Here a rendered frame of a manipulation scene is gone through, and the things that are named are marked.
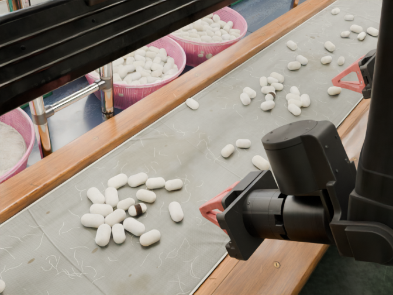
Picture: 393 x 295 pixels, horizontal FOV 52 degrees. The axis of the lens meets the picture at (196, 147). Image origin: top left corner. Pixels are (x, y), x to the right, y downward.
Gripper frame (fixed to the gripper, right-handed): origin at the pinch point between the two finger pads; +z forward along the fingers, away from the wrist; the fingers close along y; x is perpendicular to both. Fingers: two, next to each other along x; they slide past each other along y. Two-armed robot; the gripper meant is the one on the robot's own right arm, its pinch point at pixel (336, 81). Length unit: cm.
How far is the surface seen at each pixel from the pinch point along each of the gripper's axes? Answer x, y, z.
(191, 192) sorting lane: 3.4, 35.3, 14.2
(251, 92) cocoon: -3.0, 3.2, 19.1
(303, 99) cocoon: 3.5, -3.7, 11.1
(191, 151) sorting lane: -0.9, 26.9, 19.3
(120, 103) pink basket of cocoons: -13.5, 22.4, 40.9
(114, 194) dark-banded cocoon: -3.6, 46.0, 19.3
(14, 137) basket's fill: -18, 47, 42
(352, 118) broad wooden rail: 11.1, -5.8, 2.5
